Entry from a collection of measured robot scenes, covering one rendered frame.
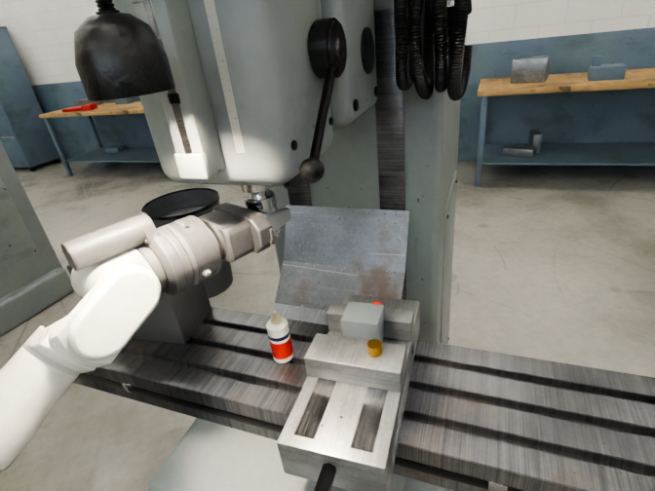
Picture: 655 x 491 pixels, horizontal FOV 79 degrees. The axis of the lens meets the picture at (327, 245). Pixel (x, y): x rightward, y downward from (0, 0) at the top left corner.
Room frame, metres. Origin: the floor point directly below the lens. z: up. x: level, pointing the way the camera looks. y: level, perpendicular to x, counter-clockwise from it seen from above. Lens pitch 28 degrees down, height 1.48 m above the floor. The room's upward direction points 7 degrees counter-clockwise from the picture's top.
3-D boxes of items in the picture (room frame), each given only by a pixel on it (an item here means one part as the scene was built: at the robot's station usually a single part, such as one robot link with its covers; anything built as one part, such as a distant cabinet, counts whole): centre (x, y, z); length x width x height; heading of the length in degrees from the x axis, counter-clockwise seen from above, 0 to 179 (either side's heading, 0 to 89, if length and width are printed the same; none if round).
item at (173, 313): (0.75, 0.41, 1.03); 0.22 x 0.12 x 0.20; 74
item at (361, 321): (0.52, -0.04, 1.04); 0.06 x 0.05 x 0.06; 69
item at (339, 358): (0.47, -0.02, 1.02); 0.15 x 0.06 x 0.04; 69
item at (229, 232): (0.51, 0.16, 1.23); 0.13 x 0.12 x 0.10; 45
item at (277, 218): (0.55, 0.07, 1.23); 0.06 x 0.02 x 0.03; 135
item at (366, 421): (0.49, -0.03, 0.98); 0.35 x 0.15 x 0.11; 159
